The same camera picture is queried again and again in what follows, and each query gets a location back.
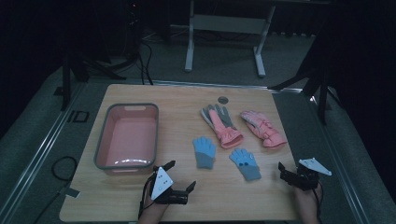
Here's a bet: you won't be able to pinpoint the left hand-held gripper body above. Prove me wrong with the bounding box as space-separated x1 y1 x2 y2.
150 166 190 205

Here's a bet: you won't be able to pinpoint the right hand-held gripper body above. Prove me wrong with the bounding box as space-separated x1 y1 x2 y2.
279 157 332 191

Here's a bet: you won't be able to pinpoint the blue knit glove with dots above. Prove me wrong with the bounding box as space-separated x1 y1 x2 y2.
229 147 262 182

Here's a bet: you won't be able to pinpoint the plain blue knit glove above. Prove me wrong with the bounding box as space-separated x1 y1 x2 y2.
191 136 218 171

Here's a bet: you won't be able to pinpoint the pink padded glove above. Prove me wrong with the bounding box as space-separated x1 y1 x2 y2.
239 110 289 150

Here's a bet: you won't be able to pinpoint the pink basin with grey rim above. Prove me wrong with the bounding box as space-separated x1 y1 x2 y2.
93 103 160 175

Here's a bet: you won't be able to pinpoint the pink and grey glove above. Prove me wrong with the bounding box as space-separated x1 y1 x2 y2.
200 104 245 150

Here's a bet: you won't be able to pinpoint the person's left hand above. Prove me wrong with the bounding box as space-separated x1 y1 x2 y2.
137 183 170 224

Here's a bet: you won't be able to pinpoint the person's right hand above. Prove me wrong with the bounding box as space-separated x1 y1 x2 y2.
291 183 323 224

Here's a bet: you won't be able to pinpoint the black tripod stand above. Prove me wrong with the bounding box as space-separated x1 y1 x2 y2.
268 66 342 126
53 50 127 112

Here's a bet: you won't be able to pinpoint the grey tape piece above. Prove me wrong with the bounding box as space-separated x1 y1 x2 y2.
63 187 81 200

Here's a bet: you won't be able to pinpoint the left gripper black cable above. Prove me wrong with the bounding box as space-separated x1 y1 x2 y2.
137 173 157 219

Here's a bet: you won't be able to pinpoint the black hanging cables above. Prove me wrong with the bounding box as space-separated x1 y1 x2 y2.
124 3 154 86

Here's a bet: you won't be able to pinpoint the black floor cable loop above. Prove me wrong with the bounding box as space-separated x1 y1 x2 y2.
50 155 78 183

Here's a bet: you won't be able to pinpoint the white metal desk frame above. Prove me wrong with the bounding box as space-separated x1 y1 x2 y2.
184 0 277 78

